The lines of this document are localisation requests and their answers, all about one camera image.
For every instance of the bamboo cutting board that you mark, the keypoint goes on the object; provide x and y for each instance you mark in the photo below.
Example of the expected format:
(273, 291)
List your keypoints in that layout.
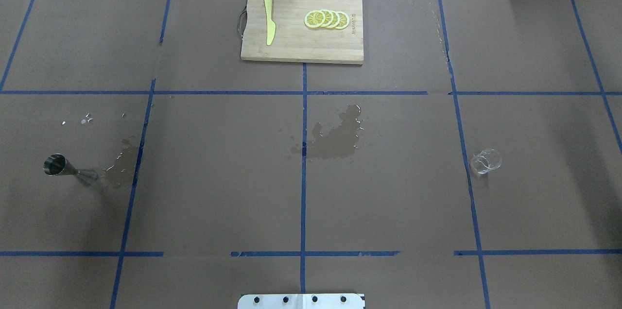
(294, 42)

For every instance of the yellow plastic knife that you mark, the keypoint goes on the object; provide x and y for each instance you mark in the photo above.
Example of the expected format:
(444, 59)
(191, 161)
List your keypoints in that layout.
(270, 24)

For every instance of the clear glass shaker cup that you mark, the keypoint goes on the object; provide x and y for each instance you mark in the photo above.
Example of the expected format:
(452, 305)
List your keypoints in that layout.
(486, 161)

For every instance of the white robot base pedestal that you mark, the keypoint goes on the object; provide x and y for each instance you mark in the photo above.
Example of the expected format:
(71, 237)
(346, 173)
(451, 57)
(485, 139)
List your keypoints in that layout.
(303, 301)

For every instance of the steel jigger measuring cup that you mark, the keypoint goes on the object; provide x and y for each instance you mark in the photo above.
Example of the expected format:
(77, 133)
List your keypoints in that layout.
(59, 165)

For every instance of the lemon slice nearest knife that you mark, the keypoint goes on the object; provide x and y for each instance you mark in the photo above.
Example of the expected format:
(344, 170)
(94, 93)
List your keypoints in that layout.
(314, 19)

